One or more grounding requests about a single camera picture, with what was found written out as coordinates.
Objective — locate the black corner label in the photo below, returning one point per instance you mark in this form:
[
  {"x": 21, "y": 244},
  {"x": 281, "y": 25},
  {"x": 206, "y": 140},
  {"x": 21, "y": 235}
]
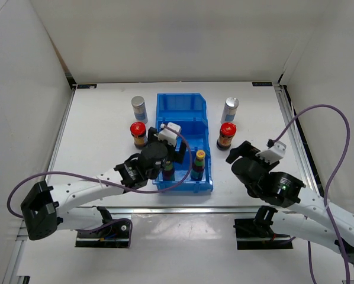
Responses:
[
  {"x": 86, "y": 86},
  {"x": 262, "y": 84}
]

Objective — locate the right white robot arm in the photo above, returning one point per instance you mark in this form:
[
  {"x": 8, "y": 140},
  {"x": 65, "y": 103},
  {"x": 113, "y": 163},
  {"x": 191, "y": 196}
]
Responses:
[{"x": 291, "y": 209}]

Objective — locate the right black corner label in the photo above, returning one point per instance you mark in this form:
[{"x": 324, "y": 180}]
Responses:
[{"x": 262, "y": 84}]

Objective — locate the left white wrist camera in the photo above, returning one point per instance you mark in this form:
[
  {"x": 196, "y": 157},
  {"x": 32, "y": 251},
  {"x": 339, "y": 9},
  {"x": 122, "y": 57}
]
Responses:
[{"x": 169, "y": 133}]

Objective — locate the blue three-compartment plastic bin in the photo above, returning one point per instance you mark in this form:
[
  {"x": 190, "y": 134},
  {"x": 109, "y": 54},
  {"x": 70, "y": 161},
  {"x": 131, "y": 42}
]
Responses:
[{"x": 189, "y": 111}]

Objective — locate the red-capped sauce jar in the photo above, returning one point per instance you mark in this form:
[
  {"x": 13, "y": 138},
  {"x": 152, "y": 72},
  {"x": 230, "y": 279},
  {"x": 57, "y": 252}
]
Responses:
[
  {"x": 138, "y": 131},
  {"x": 226, "y": 134}
]

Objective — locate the right silver-capped spice shaker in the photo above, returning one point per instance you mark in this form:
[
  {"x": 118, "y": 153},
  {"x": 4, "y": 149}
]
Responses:
[{"x": 229, "y": 111}]

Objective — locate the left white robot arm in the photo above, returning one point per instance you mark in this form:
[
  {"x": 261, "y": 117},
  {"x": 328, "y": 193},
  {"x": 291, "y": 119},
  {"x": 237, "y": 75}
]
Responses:
[{"x": 46, "y": 208}]

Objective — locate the left red-capped sauce jar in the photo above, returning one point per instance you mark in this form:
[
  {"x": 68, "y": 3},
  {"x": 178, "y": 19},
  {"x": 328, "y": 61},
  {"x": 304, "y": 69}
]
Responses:
[{"x": 138, "y": 131}]

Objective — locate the yellow-capped sauce bottle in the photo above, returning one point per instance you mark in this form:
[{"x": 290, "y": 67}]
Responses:
[
  {"x": 168, "y": 172},
  {"x": 198, "y": 165}
]

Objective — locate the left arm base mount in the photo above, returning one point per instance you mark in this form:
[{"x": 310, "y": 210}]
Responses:
[{"x": 113, "y": 233}]

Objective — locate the left black corner label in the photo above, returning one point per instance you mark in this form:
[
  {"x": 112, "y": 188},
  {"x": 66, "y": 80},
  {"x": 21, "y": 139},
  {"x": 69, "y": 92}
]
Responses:
[{"x": 86, "y": 86}]

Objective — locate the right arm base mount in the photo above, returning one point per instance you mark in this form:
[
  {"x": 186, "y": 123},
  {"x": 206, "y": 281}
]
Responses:
[{"x": 256, "y": 233}]

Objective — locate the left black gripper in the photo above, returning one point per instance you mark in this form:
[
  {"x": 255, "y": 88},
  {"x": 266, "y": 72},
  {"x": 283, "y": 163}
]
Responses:
[{"x": 179, "y": 154}]

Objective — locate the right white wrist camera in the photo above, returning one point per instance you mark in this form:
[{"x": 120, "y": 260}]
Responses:
[{"x": 274, "y": 153}]

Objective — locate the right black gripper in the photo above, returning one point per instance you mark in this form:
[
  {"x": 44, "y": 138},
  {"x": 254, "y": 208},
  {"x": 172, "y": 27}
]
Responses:
[{"x": 245, "y": 149}]

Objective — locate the left silver-capped spice shaker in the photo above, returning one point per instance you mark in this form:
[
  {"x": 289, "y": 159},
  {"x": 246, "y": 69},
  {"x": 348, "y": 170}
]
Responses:
[{"x": 139, "y": 109}]

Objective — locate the right red-capped sauce jar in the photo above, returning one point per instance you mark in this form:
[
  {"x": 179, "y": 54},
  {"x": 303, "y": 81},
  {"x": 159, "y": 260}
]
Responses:
[{"x": 226, "y": 134}]

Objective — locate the silver-capped spice shaker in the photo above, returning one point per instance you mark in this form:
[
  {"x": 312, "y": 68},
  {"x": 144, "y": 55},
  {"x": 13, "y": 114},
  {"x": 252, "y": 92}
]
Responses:
[
  {"x": 229, "y": 111},
  {"x": 139, "y": 109}
]

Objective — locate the front aluminium rail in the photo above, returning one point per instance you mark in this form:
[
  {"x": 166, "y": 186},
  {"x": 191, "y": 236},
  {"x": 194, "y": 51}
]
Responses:
[{"x": 184, "y": 210}]

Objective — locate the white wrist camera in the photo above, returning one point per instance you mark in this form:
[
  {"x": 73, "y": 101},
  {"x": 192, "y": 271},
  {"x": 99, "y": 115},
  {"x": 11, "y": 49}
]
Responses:
[
  {"x": 274, "y": 153},
  {"x": 169, "y": 133}
]

